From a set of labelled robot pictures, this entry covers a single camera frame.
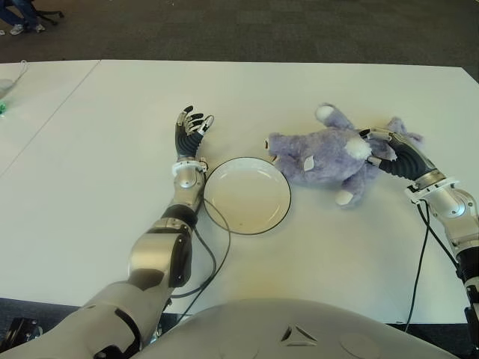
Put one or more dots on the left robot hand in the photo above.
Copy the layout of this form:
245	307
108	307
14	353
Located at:
187	140

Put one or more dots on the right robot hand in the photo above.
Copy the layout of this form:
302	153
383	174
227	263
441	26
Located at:
409	162

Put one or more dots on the purple plush doll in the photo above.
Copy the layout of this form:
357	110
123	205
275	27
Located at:
310	149

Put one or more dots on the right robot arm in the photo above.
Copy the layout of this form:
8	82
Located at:
456	202

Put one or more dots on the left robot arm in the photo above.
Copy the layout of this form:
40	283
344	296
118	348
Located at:
161	254

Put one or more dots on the white plate black rim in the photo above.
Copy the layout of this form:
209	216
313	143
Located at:
247	198

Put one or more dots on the black office chair base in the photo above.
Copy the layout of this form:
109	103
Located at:
50	15

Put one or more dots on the small green object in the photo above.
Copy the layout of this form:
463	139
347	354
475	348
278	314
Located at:
2	109

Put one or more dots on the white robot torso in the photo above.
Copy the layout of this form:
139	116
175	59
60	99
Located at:
299	333

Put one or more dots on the person in blue jeans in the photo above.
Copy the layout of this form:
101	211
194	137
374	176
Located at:
20	16

